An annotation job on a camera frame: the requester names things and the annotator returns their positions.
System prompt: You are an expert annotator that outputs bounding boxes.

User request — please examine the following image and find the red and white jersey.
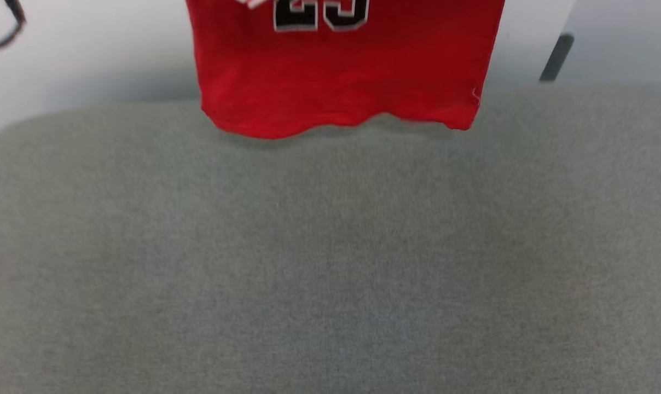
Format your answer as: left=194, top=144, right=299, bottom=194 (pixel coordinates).
left=185, top=0, right=506, bottom=140

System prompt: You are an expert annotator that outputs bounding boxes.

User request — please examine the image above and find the dark grey post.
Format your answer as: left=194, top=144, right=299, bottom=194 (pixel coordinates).
left=538, top=33, right=575, bottom=83

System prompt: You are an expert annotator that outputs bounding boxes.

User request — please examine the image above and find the thin black cable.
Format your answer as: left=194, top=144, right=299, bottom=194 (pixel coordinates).
left=0, top=0, right=27, bottom=58

